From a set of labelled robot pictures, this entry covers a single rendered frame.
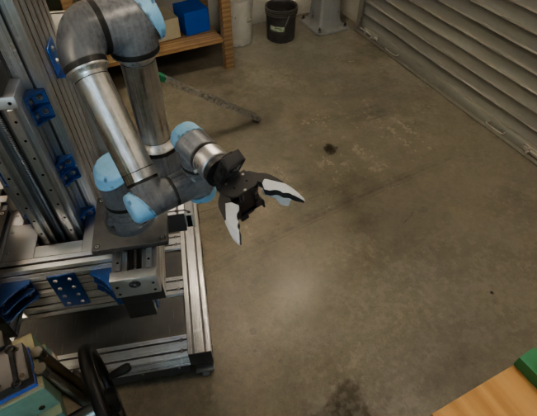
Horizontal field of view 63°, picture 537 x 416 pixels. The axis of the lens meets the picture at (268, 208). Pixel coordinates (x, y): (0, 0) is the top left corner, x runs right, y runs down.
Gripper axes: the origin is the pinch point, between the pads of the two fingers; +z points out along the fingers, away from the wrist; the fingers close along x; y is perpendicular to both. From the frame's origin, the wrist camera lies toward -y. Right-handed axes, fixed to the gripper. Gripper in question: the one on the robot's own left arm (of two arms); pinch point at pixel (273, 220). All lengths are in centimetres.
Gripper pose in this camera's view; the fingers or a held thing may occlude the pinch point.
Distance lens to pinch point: 80.7
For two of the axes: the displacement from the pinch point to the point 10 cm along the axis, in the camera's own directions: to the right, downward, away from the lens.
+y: 1.1, 6.1, 7.8
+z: 5.9, 5.9, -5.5
